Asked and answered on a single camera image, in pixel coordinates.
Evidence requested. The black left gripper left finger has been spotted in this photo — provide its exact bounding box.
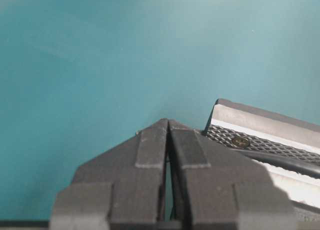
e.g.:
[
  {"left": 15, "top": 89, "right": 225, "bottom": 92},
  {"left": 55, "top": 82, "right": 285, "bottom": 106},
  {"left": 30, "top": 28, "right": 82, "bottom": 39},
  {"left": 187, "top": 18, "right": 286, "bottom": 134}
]
[{"left": 49, "top": 118, "right": 168, "bottom": 230}]

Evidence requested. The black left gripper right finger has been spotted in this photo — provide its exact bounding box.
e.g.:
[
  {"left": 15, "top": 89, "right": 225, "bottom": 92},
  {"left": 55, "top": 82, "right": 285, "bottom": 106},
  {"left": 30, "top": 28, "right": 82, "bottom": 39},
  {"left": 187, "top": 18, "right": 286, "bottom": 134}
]
[{"left": 168, "top": 119, "right": 298, "bottom": 230}]

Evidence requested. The black USB cable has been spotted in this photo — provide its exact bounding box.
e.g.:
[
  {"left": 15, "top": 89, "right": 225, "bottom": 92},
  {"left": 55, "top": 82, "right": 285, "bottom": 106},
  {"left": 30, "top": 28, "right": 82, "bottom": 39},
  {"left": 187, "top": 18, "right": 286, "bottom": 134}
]
[{"left": 239, "top": 149, "right": 320, "bottom": 180}]

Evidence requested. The black metal bench vise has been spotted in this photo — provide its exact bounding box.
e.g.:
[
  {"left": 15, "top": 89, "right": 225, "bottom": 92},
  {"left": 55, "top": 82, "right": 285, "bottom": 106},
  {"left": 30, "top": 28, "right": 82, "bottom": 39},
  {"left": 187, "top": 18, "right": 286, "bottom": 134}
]
[{"left": 203, "top": 98, "right": 320, "bottom": 208}]

